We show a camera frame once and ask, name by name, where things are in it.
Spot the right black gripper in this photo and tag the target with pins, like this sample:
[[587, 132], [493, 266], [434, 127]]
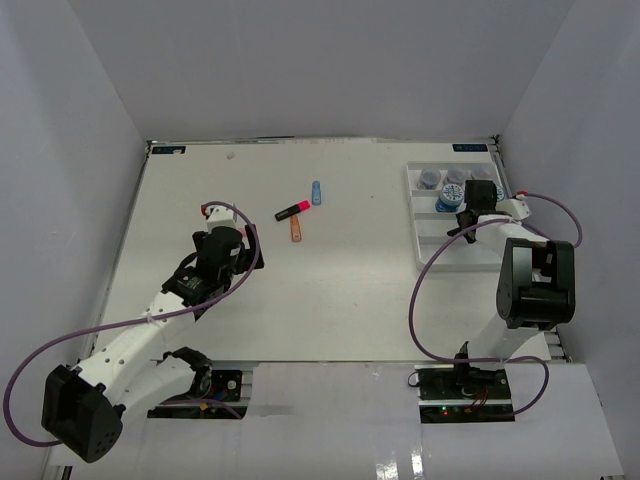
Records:
[[460, 217]]

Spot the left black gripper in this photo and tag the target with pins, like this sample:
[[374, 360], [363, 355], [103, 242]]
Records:
[[250, 258]]

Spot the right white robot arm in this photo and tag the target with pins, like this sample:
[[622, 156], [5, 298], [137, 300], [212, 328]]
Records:
[[536, 285]]

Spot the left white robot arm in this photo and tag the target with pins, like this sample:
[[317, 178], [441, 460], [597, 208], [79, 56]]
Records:
[[86, 406]]

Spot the white compartment tray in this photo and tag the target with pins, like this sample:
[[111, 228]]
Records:
[[429, 227]]

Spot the pink cap black highlighter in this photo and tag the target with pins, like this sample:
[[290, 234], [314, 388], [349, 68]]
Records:
[[292, 210]]

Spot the right blue label sticker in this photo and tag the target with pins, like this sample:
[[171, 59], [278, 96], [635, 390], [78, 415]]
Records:
[[469, 147]]

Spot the blue label sticker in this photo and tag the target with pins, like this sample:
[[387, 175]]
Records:
[[469, 147], [168, 150]]

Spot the left blue label sticker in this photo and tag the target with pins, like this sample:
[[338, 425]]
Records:
[[168, 150]]

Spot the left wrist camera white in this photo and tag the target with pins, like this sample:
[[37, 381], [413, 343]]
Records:
[[218, 216]]

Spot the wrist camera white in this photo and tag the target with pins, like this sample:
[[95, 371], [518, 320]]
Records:
[[218, 216], [516, 207]]

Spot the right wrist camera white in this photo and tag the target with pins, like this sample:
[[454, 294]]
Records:
[[516, 207]]

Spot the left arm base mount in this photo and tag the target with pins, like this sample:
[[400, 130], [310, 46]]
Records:
[[227, 398]]

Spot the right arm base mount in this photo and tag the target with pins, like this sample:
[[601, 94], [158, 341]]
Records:
[[460, 395]]

